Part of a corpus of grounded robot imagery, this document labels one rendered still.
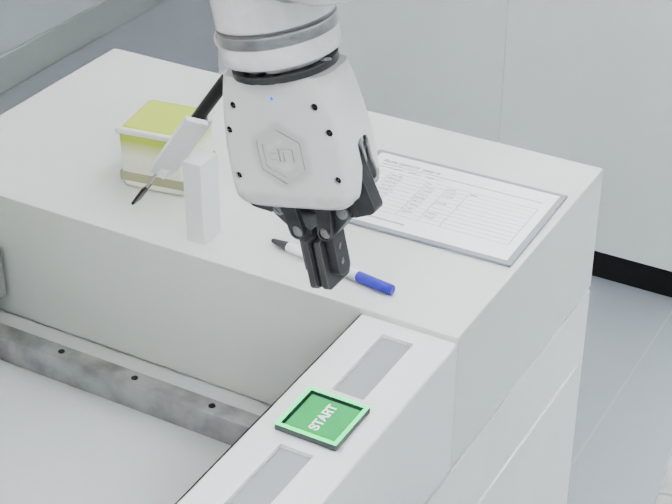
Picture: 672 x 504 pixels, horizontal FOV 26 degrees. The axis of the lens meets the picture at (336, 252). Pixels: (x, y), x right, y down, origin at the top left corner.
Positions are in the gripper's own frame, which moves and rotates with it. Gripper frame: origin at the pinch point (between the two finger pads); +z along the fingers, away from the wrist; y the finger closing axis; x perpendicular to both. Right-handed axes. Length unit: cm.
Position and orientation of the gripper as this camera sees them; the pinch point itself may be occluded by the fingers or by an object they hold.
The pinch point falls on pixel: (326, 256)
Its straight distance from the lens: 107.0
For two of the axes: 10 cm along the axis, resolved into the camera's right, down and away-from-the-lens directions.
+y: 8.5, 0.7, -5.2
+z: 1.8, 8.9, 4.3
